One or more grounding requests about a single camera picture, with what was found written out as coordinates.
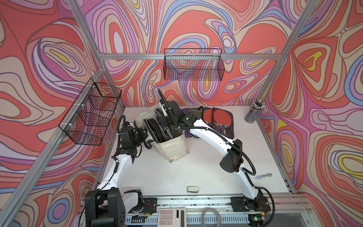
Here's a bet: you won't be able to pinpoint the olive green paddle case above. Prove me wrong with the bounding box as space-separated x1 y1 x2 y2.
188 107 204 120

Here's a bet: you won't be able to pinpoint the purple paddle case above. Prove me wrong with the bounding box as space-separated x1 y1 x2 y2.
182 108 197 138

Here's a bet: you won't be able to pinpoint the beige canvas tote bag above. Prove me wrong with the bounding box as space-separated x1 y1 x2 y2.
135 104 189 163

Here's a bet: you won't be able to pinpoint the clear red paddle case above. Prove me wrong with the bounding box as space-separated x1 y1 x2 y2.
203 107 213 128
212 108 234 139

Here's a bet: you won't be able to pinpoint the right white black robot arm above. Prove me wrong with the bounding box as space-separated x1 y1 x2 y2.
159 96 276 212

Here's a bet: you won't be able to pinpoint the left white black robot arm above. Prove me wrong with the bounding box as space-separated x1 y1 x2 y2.
78 122 147 227

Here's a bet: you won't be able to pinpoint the black paddle cases in bag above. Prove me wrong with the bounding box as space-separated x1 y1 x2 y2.
143 118 182 143

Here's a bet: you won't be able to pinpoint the white eraser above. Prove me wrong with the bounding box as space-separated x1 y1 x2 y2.
187 186 199 194

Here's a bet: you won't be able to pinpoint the metal mesh pencil cup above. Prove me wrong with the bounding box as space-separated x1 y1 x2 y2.
244 99 266 124

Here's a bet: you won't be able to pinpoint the white pink calculator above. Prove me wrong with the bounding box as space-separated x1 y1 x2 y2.
157 208 187 227

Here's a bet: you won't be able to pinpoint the grey tape roll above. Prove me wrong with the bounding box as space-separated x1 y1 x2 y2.
200 207 222 227

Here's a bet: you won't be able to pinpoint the small blue utility knife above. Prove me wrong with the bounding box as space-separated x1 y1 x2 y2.
255 173 273 179

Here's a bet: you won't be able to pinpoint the left black wire basket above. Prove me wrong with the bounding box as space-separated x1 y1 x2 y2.
58 78 122 146

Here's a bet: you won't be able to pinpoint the black wire basket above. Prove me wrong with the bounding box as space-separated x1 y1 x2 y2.
163 47 225 81
58 78 122 146

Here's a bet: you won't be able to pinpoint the back black wire basket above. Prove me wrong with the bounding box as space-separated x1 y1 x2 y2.
163 47 225 81

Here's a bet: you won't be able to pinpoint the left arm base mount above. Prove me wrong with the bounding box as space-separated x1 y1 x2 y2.
128 197 157 215

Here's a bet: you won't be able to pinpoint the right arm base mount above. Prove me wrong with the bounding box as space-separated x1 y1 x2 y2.
230 196 271 213

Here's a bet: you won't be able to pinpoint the aluminium front rail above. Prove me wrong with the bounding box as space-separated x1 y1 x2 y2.
82 193 310 216

